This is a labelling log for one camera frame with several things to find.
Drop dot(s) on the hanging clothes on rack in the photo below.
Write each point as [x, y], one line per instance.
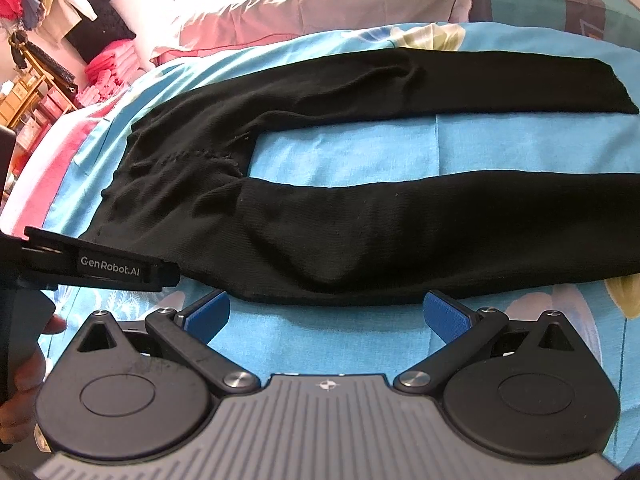
[88, 26]

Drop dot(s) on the black knit pants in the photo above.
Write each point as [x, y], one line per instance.
[182, 192]

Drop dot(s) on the person's left hand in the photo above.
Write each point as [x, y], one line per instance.
[17, 415]

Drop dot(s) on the beige pink pillow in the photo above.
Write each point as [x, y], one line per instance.
[209, 26]

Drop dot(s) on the stack of pink towels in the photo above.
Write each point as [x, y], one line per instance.
[110, 72]

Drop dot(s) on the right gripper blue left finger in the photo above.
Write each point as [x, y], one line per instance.
[183, 337]

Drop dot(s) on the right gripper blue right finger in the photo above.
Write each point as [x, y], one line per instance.
[466, 335]

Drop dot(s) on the wooden storage shelf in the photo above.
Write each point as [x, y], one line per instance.
[30, 109]

